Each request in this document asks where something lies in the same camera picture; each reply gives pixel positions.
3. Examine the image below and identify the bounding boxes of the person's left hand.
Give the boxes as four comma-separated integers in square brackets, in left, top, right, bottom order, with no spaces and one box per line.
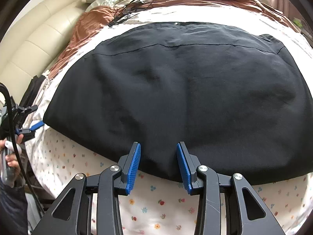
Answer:
[0,134,25,189]

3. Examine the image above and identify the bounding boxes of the cream padded headboard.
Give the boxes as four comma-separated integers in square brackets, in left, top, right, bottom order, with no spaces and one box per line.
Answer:
[0,0,108,84]

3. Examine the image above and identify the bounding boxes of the white floral blanket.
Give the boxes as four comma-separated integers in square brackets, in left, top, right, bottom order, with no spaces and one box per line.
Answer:
[24,5,313,235]

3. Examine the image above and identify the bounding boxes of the black strap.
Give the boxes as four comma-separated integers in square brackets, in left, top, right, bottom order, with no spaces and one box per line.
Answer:
[108,12,134,27]

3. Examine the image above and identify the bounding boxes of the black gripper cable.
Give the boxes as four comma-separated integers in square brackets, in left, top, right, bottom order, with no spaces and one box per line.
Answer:
[0,83,46,216]

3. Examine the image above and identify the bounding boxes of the dark striped cloth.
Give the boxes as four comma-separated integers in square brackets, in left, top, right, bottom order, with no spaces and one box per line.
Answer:
[18,75,48,110]

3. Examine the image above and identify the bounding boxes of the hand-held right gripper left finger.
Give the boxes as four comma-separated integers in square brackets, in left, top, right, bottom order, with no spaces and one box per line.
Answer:
[32,141,142,235]

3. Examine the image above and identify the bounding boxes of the black cable bundle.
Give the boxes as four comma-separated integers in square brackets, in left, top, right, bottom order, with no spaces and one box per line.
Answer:
[117,0,154,14]

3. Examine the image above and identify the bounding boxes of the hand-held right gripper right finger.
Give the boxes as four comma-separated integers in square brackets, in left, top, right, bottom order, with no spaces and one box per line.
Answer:
[176,141,286,235]

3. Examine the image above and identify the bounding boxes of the black jacket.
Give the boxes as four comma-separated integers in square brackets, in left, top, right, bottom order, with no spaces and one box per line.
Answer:
[43,22,313,185]

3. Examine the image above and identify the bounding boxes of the brown blanket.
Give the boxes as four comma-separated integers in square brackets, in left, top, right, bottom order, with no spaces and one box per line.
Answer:
[45,0,301,76]

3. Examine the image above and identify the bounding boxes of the person's leg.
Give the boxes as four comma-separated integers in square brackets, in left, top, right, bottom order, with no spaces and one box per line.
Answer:
[0,181,28,235]

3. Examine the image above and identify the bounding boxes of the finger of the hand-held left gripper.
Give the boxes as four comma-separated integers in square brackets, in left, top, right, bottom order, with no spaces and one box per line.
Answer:
[13,105,39,118]
[15,122,45,143]

